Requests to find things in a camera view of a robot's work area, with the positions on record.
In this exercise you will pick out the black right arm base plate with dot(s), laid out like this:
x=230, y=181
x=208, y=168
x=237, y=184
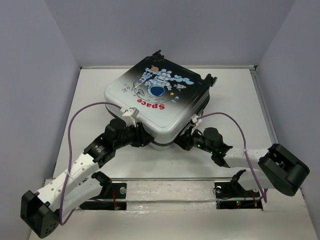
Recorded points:
x=230, y=195

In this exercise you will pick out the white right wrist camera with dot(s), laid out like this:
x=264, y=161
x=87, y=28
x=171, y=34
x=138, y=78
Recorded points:
x=195, y=120

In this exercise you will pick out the black hard-shell suitcase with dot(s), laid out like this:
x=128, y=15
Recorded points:
x=165, y=94

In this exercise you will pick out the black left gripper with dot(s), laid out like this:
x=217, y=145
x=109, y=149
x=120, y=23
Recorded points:
x=141, y=136

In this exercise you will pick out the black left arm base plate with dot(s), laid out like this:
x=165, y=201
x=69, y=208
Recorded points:
x=108, y=200

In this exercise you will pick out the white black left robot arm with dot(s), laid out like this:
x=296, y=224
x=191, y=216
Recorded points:
x=45, y=209

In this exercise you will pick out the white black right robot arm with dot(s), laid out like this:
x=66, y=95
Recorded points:
x=267, y=168

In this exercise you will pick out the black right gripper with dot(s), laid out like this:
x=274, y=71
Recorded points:
x=184, y=140

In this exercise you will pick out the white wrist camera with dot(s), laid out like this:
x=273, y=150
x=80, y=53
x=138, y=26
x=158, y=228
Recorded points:
x=195, y=120
x=129, y=116

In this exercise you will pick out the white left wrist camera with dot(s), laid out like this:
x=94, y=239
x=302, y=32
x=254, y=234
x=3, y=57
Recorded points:
x=129, y=116

